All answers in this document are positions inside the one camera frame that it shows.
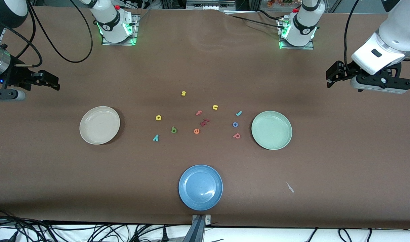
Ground beige brown plate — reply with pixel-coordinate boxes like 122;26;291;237
80;106;121;145

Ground pale green plate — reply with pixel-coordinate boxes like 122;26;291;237
251;111;293;150

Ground orange artificial flowers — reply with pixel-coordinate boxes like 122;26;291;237
267;0;301;8

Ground brown table cover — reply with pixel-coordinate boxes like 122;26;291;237
0;6;410;230

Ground grey metal box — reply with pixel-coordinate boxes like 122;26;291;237
186;0;236;10

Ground blue plate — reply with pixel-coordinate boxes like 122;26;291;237
178;164;223;211

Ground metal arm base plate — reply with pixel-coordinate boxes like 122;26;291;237
278;17;315;50
101;14;139;46

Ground black cable on table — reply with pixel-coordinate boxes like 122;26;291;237
225;9;283;29

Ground black cable connector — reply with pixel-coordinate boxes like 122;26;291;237
0;230;19;242

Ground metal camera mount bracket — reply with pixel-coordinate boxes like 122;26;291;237
191;214;211;242

